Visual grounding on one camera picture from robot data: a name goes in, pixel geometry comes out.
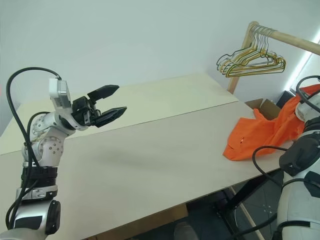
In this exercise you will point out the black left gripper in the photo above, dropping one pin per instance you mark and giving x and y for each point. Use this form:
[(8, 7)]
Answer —
[(82, 110)]

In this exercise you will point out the orange shorts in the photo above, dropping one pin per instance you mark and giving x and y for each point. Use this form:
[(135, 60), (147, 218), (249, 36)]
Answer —
[(250, 135)]

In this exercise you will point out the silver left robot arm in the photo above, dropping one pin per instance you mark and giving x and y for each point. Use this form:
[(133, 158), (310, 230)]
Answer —
[(50, 150)]

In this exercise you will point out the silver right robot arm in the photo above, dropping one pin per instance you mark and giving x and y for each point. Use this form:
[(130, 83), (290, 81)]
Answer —
[(297, 207)]

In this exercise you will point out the dark rounded shape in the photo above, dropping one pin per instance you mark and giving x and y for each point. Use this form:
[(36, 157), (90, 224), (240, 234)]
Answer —
[(185, 231)]

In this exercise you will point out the brown cardboard box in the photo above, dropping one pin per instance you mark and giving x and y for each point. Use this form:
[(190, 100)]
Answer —
[(268, 110)]

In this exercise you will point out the black box-shaped object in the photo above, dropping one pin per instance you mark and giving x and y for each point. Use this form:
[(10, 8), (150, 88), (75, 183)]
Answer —
[(285, 98)]

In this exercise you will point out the light wooden clothes rack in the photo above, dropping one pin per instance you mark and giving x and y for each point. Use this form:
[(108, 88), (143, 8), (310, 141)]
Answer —
[(287, 36)]

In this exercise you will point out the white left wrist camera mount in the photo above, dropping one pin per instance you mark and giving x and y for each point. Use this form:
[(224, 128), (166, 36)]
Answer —
[(58, 92)]

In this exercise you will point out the black metal table frame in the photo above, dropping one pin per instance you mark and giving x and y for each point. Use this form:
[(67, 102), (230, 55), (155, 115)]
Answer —
[(247, 192)]

